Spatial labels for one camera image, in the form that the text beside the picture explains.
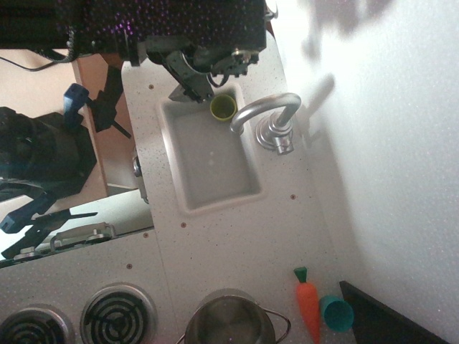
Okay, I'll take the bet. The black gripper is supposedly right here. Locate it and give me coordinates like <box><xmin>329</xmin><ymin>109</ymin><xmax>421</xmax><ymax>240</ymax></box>
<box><xmin>140</xmin><ymin>35</ymin><xmax>259</xmax><ymax>103</ymax></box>

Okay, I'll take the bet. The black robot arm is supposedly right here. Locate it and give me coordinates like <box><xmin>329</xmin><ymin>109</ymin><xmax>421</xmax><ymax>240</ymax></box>
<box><xmin>1</xmin><ymin>1</ymin><xmax>268</xmax><ymax>102</ymax></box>

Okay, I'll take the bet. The silver curved faucet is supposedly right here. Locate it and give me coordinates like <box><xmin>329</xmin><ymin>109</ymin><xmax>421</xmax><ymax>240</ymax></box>
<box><xmin>229</xmin><ymin>92</ymin><xmax>302</xmax><ymax>156</ymax></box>

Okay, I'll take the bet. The yellow-green plastic cup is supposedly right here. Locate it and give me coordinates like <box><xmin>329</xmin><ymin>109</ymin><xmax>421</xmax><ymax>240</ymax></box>
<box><xmin>210</xmin><ymin>94</ymin><xmax>237</xmax><ymax>122</ymax></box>

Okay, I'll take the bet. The white rectangular sink basin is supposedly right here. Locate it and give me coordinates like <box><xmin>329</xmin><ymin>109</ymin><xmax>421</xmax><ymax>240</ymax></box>
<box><xmin>156</xmin><ymin>98</ymin><xmax>265</xmax><ymax>215</ymax></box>

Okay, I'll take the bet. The upper blue black clamp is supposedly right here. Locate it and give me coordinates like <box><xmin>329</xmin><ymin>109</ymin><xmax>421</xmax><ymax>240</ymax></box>
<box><xmin>63</xmin><ymin>66</ymin><xmax>131</xmax><ymax>139</ymax></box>

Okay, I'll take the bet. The blue black clamp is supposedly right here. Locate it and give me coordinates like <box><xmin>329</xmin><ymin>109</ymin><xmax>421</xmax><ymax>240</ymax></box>
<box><xmin>1</xmin><ymin>195</ymin><xmax>98</xmax><ymax>259</ymax></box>
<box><xmin>63</xmin><ymin>66</ymin><xmax>131</xmax><ymax>139</ymax></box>

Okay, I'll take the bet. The silver cabinet knob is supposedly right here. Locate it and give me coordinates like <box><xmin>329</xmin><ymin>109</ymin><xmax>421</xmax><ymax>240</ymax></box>
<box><xmin>133</xmin><ymin>154</ymin><xmax>142</xmax><ymax>178</ymax></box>

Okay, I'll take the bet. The lower blue black clamp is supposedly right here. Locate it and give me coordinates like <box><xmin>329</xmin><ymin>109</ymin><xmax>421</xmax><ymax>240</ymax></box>
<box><xmin>1</xmin><ymin>195</ymin><xmax>98</xmax><ymax>259</ymax></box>

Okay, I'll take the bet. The silver metal pot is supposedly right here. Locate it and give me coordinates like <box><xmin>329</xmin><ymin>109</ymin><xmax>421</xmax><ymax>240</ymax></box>
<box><xmin>177</xmin><ymin>288</ymin><xmax>292</xmax><ymax>343</ymax></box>

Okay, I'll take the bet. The right stove burner coil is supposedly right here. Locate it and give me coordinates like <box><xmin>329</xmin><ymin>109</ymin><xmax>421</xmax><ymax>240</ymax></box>
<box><xmin>80</xmin><ymin>283</ymin><xmax>158</xmax><ymax>343</ymax></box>

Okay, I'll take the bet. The stove burner coil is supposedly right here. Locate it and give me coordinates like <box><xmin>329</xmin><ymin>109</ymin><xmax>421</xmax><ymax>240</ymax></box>
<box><xmin>1</xmin><ymin>305</ymin><xmax>75</xmax><ymax>343</ymax></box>
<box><xmin>80</xmin><ymin>283</ymin><xmax>158</xmax><ymax>343</ymax></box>

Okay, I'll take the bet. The orange toy carrot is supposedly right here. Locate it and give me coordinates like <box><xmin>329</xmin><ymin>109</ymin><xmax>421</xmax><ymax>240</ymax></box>
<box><xmin>293</xmin><ymin>267</ymin><xmax>321</xmax><ymax>343</ymax></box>

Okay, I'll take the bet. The teal plastic cup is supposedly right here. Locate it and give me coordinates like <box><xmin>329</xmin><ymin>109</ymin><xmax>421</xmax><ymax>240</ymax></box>
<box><xmin>319</xmin><ymin>295</ymin><xmax>354</xmax><ymax>333</ymax></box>

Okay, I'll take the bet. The left stove burner coil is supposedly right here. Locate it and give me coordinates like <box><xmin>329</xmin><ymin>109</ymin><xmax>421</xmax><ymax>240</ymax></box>
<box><xmin>1</xmin><ymin>305</ymin><xmax>75</xmax><ymax>343</ymax></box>

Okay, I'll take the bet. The black corner panel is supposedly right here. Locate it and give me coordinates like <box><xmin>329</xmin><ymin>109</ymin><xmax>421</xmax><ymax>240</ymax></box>
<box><xmin>339</xmin><ymin>280</ymin><xmax>446</xmax><ymax>344</ymax></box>

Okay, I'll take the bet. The black cable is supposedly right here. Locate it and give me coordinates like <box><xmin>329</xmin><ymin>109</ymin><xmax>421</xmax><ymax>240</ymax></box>
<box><xmin>0</xmin><ymin>28</ymin><xmax>76</xmax><ymax>72</ymax></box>

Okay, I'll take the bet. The silver oven door handle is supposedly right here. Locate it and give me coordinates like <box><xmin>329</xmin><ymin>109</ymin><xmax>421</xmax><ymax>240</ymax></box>
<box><xmin>49</xmin><ymin>222</ymin><xmax>116</xmax><ymax>252</ymax></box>

